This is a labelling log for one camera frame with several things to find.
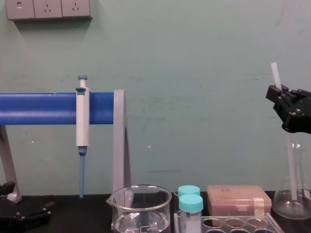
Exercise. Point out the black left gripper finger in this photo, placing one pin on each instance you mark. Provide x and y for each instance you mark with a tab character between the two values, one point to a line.
36	210
7	190

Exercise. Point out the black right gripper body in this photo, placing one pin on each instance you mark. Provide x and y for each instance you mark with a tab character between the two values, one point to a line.
301	116

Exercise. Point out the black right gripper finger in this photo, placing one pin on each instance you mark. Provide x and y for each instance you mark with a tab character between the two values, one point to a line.
279	103
297	94

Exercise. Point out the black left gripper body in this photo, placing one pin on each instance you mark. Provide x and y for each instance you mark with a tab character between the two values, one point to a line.
9	218

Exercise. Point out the white stirring rod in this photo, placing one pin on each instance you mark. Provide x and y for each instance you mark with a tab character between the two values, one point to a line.
276	75

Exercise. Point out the grey pipette stand leg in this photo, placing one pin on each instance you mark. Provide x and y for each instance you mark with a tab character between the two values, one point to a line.
119	136
8	165

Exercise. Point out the clear glass conical flask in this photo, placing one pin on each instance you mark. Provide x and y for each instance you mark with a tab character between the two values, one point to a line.
298	204

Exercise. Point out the blue pipette stand bar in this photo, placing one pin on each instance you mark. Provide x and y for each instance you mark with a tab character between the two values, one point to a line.
36	108

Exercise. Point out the grey and blue pipette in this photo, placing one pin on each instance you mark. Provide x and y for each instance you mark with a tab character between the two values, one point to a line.
82	116

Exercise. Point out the clear glass beaker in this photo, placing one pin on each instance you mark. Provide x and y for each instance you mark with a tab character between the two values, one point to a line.
141	208

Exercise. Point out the pink pipette tip box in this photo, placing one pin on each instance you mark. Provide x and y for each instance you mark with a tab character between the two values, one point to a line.
236	200

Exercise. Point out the clear acrylic tube rack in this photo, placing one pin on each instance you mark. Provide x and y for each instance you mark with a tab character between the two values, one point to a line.
243	224

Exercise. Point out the teal capped sample tube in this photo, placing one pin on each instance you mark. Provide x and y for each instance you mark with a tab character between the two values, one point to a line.
190	206
189	189

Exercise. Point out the grey wall socket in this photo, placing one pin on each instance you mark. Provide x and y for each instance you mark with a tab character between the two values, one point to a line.
75	7
47	8
19	8

